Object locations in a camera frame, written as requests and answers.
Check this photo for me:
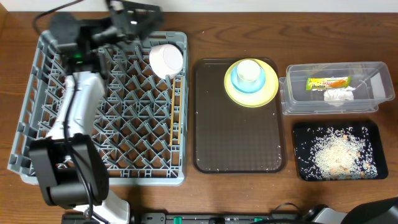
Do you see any dark brown serving tray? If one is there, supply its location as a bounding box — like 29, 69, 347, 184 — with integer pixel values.
193, 58, 287, 174

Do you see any grey plastic dishwasher rack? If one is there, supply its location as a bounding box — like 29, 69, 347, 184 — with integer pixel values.
7, 31, 189, 186

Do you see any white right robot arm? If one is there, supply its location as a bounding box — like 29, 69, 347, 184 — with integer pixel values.
302, 197, 397, 224

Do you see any green orange snack wrapper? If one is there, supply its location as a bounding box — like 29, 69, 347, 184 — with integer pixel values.
306, 77, 351, 91

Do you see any white tissue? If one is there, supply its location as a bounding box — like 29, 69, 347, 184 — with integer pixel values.
323, 86, 355, 106

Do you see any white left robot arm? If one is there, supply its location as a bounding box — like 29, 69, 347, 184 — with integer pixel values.
29, 1, 164, 223

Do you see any black waste tray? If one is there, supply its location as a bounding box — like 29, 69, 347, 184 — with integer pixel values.
293, 120, 389, 180

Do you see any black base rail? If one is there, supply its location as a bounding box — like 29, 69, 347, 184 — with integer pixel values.
128, 213, 303, 224

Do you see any white bowl with food residue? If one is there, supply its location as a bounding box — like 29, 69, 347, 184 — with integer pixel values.
149, 44, 183, 79

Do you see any clear plastic waste bin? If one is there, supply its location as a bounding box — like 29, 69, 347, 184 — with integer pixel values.
279, 62, 395, 115

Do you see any spilled rice food waste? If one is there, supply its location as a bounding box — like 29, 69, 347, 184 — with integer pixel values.
295, 126, 378, 181

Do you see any yellow-green plate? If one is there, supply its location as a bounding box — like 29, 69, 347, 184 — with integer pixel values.
224, 58, 279, 108

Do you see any cream white cup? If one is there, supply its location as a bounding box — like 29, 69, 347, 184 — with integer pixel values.
236, 60, 261, 82

